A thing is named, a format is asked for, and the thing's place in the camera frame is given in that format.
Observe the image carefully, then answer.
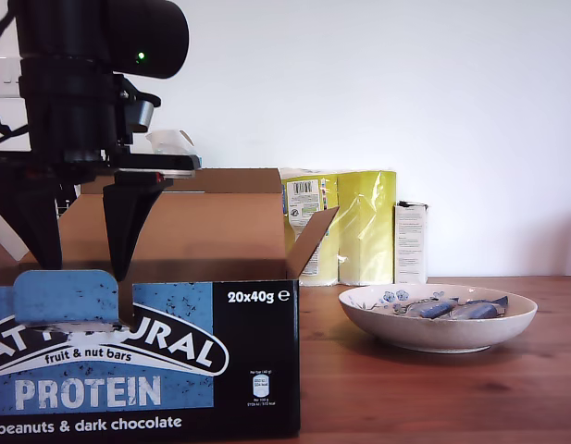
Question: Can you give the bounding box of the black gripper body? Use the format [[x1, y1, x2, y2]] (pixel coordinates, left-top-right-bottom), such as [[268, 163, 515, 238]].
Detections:
[[0, 59, 199, 180]]

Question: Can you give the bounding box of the blue protein snack bar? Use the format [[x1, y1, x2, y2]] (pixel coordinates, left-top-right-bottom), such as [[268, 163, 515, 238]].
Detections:
[[407, 298, 461, 321], [449, 295, 511, 323]]

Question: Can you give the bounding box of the snack bar carton box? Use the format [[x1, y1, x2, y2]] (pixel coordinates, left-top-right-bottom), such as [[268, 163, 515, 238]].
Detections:
[[0, 168, 341, 443]]

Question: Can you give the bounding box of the white printed small carton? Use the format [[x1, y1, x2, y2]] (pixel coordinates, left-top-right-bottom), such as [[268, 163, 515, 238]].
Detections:
[[393, 200, 430, 285]]

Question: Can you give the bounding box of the white floral plate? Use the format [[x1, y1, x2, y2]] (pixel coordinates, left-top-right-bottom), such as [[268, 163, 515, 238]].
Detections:
[[337, 285, 539, 355]]

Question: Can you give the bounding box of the yellow paper towel pack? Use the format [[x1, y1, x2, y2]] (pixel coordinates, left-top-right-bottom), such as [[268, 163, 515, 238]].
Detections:
[[279, 168, 398, 287]]

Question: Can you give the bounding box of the white wall switch plate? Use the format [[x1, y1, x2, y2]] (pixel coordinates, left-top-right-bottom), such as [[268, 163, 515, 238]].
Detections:
[[0, 55, 28, 99]]

